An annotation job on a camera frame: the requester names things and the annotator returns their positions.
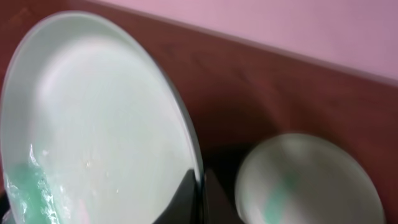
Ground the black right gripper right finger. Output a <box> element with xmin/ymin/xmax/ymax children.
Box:
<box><xmin>205</xmin><ymin>169</ymin><xmax>239</xmax><ymax>224</ymax></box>

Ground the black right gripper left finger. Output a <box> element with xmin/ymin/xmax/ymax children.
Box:
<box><xmin>153</xmin><ymin>169</ymin><xmax>201</xmax><ymax>224</ymax></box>

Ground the mint green plate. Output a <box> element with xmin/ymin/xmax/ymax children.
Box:
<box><xmin>1</xmin><ymin>11</ymin><xmax>205</xmax><ymax>223</ymax></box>
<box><xmin>234</xmin><ymin>133</ymin><xmax>386</xmax><ymax>224</ymax></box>

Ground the round black tray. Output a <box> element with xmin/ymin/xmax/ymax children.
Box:
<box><xmin>203</xmin><ymin>143</ymin><xmax>256</xmax><ymax>224</ymax></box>

